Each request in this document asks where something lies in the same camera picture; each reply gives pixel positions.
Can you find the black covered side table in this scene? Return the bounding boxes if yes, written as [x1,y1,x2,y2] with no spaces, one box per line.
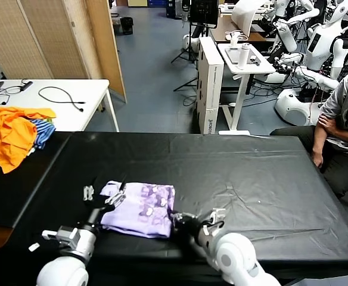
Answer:
[0,130,72,248]

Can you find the white curved panel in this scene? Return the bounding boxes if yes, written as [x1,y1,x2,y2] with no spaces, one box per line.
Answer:
[232,0,267,36]

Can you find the thin black earphone cable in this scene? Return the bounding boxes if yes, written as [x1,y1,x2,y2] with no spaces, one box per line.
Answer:
[0,86,24,108]

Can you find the black tripod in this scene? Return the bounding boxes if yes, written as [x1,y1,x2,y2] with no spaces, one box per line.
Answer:
[170,22,200,64]

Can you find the person right hand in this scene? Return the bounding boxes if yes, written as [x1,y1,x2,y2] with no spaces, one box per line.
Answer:
[310,148,324,169]

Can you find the white humanoid robot black shoulders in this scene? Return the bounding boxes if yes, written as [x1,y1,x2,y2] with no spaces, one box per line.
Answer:
[274,0,348,90]

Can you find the small white standing desk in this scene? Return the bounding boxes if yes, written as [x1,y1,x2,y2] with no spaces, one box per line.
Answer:
[217,43,276,136]

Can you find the thick black cable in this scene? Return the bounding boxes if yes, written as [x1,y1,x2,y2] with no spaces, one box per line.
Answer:
[38,86,86,113]

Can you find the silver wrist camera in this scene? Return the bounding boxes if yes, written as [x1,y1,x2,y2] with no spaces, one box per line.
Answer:
[203,208,227,236]
[42,226,81,248]

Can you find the orange garment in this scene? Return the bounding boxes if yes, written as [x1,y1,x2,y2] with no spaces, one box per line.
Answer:
[0,107,57,175]

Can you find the black monitor panel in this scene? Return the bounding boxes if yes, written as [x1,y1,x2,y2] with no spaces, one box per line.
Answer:
[189,0,219,30]

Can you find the tall white cardboard box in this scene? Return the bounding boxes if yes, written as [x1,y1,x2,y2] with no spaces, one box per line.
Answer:
[196,37,225,135]

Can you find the brown wooden desk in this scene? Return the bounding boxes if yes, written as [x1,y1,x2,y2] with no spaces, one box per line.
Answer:
[209,16,275,42]

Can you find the white stand with cable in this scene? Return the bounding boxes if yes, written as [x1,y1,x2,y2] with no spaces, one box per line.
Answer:
[225,30,249,49]

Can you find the white table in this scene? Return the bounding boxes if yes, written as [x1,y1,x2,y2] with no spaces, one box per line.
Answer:
[0,79,120,133]

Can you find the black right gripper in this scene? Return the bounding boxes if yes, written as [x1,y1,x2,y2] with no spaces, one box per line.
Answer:
[169,212,206,239]

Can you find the white water bottle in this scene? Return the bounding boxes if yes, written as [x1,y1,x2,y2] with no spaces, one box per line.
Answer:
[240,43,251,70]

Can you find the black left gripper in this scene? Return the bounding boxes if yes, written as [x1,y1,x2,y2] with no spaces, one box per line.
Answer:
[83,175,127,227]

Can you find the black table cover sheet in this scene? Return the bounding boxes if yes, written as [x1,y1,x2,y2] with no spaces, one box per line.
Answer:
[11,132,348,286]

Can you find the wooden folding screen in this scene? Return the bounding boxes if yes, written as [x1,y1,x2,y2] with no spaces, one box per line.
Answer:
[0,0,128,105]

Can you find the black trash bin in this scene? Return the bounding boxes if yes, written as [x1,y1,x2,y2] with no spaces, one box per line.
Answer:
[119,17,134,35]

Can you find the grey tablet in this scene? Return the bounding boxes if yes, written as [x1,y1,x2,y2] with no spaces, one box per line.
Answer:
[224,46,254,65]

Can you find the blue striped garment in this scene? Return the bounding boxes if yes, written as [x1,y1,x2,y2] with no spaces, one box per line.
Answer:
[30,119,57,151]

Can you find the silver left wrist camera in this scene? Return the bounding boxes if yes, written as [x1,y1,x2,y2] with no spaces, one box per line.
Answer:
[42,226,81,248]

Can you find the person left hand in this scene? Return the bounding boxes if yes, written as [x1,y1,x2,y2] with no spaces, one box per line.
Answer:
[318,114,338,131]

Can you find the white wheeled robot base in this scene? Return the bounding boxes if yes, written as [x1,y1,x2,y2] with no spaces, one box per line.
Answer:
[182,34,200,51]
[274,88,327,129]
[263,70,289,84]

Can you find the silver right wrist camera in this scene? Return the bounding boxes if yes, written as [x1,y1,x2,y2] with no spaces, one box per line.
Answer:
[203,208,227,236]

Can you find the lavender t-shirt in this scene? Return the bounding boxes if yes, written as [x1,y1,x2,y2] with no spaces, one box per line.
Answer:
[99,180,176,239]

